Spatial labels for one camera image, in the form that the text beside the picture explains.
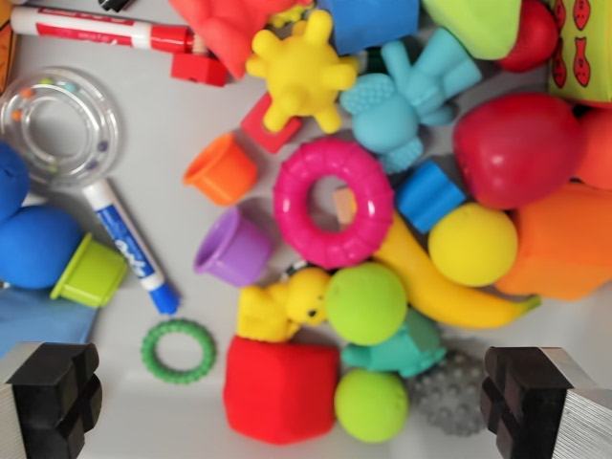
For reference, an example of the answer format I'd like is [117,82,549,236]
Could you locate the orange soft cube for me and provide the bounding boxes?
[493,183,612,303]

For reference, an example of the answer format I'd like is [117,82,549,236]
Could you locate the red toy tomato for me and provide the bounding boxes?
[495,0,561,74]

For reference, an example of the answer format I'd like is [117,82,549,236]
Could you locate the yellow duck toy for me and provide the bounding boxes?
[236,267,333,345]

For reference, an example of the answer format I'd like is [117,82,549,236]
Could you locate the yellow toy banana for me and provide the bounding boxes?
[372,209,543,331]

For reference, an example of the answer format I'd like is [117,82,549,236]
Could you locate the blue rubber bulb toy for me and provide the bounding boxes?
[0,205,85,291]

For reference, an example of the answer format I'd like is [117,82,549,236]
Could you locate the red toy apple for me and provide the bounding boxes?
[452,92,586,211]

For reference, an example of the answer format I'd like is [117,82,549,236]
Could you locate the orange stacking cup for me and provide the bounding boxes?
[182,133,260,208]

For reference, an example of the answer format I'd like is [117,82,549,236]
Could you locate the light green soft toy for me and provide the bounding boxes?
[421,0,523,61]

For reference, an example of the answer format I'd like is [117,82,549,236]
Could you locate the yellow-green plastic piece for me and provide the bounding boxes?
[266,5,308,29]

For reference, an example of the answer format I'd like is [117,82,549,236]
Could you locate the blue Expo marker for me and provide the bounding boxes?
[81,178,183,317]

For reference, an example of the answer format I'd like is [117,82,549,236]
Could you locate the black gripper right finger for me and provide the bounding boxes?
[479,346,612,459]

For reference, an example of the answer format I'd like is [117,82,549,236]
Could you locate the blue stacking cup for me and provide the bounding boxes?
[317,0,422,56]

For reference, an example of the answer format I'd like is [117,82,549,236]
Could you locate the green box with red fish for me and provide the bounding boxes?
[546,0,612,105]

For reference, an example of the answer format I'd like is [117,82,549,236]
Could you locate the pink ribbed ring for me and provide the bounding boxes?
[273,138,396,270]

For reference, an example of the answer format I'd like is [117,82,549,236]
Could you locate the red Expo marker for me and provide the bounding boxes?
[10,5,195,52]

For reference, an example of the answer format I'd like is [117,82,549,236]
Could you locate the clear rattle ring with beads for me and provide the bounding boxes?
[0,66,127,188]

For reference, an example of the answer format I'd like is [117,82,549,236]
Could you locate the grey spiky ball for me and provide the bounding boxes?
[404,350,490,437]

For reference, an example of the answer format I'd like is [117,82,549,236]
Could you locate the teal rubber turtle toy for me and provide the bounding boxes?
[340,309,448,380]

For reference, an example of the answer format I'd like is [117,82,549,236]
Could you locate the red squishy rubber toy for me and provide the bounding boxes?
[168,0,313,81]

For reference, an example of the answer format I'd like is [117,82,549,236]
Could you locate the orange-red rubber toy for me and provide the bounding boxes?
[575,109,612,190]

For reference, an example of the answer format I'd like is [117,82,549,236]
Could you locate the light blue elephant toy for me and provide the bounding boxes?
[339,27,484,176]

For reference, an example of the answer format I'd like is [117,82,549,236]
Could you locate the blue plastic block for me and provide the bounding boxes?
[395,159,468,235]

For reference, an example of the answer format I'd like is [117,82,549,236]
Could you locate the purple stacking cup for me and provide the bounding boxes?
[192,207,275,289]

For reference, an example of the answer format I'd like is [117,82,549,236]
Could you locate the red square block with hole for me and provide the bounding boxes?
[239,92,304,155]

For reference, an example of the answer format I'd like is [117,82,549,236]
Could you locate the lime green ball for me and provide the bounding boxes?
[333,368,411,444]
[325,261,409,347]

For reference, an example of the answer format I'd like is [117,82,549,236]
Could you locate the red soft cube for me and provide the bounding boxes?
[223,335,341,447]

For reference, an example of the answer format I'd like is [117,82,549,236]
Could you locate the orange box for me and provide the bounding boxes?
[0,0,19,95]

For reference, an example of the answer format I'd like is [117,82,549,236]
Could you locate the small wooden block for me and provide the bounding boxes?
[332,186,359,225]

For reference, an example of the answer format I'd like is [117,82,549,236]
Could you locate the yellow spiky rubber ball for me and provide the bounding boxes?
[244,9,361,135]

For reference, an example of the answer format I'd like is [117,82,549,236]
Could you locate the small red plastic block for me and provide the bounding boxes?
[170,51,229,88]

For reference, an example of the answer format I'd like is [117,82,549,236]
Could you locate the lime green stacking cup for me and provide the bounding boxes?
[49,232,130,309]

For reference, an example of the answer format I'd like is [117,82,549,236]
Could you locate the small green bumpy ring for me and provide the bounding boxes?
[140,318,218,385]

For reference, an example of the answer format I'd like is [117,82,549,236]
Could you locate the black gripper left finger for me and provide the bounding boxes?
[0,340,103,459]

